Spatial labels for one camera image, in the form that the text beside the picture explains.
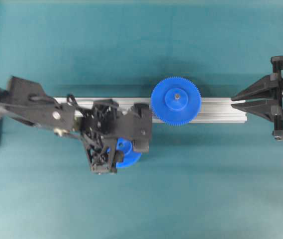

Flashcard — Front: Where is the small blue plastic gear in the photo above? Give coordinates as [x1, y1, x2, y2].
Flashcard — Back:
[105, 138, 142, 169]

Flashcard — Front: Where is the silver aluminium extrusion rail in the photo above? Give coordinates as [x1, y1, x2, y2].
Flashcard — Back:
[55, 97, 247, 123]

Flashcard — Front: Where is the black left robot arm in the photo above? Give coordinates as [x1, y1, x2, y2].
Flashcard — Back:
[0, 77, 152, 174]

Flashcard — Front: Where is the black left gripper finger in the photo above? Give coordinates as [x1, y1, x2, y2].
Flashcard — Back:
[82, 136, 124, 175]
[116, 103, 152, 153]

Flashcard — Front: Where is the large blue plastic gear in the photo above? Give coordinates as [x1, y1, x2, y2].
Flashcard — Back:
[151, 77, 202, 126]

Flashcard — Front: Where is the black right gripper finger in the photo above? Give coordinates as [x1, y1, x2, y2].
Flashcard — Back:
[231, 99, 275, 122]
[231, 74, 274, 101]

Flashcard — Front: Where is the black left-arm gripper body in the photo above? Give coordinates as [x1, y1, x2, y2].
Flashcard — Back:
[75, 99, 119, 149]

